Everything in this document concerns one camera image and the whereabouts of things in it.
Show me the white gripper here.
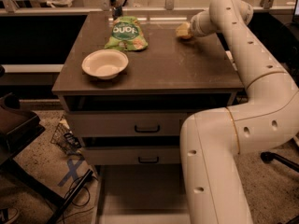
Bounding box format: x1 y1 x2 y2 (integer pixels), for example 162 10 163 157
176 10 215 39

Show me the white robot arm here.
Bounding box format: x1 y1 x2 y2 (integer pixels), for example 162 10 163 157
180 0 299 224

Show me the grey drawer cabinet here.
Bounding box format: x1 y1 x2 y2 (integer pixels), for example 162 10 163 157
51 10 244 166

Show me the lower grey drawer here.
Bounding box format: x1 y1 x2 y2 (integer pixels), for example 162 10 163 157
81 146 180 165

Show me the grey drawer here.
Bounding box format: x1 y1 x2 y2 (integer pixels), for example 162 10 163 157
65 112 189 137
81 146 180 165

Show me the middle grey drawer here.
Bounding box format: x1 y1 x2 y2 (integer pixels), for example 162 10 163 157
65 112 189 137

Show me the green chip bag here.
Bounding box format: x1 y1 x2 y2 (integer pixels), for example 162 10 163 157
105 16 148 51

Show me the dark energy drink can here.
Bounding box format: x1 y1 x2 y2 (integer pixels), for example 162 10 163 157
110 0 122 20

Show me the white paper bowl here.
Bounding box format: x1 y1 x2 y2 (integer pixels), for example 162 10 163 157
81 49 129 79

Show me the black chair base leg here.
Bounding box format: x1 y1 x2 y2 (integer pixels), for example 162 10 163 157
260 152 299 173

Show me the sneaker bottom left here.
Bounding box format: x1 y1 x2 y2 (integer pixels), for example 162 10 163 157
0 208 20 224

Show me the wire basket on floor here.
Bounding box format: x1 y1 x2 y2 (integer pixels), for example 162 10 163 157
50 117 81 156

